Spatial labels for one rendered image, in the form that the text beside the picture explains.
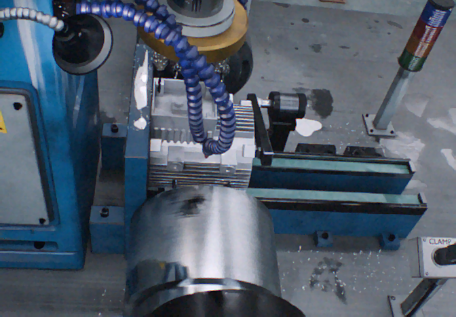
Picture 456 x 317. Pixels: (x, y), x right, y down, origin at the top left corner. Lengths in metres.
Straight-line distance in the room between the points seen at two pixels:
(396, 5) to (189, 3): 3.01
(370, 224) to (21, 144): 0.79
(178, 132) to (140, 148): 0.11
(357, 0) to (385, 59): 1.86
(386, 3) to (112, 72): 2.49
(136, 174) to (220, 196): 0.17
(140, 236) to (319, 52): 1.08
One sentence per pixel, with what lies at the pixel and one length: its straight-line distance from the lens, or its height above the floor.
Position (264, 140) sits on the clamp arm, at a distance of 1.05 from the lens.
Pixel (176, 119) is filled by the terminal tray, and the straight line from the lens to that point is 0.98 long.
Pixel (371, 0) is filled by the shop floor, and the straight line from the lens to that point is 3.73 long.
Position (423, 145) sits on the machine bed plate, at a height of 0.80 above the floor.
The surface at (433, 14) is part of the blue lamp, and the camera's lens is 1.35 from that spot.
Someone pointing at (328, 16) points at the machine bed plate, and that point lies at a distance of 1.95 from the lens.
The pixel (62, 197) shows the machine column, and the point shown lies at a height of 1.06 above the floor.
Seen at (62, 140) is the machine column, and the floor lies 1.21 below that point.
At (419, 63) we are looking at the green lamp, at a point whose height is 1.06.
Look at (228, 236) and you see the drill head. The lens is 0.81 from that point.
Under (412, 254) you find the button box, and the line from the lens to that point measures 1.05.
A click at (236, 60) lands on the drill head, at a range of 1.23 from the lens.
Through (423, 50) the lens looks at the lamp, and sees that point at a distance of 1.40.
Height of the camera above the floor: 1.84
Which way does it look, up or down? 48 degrees down
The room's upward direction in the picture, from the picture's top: 12 degrees clockwise
